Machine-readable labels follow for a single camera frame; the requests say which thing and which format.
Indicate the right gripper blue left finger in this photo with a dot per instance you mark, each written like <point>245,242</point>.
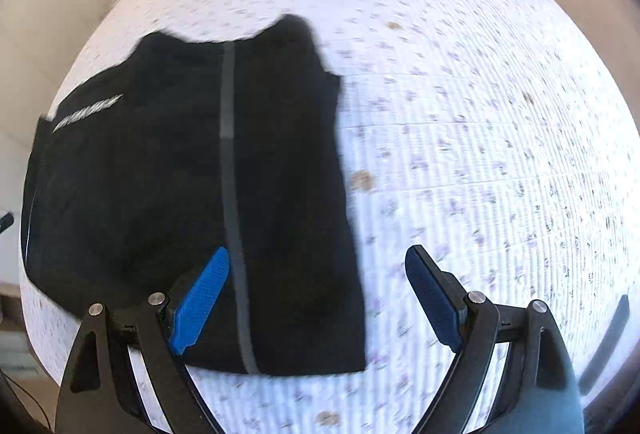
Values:
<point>191,313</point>

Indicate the white patterned bed mattress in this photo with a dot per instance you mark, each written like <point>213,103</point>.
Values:
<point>489,131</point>

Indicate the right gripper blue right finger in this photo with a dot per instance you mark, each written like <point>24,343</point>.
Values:
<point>440,296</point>

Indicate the black jacket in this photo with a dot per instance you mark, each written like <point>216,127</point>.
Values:
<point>151,166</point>

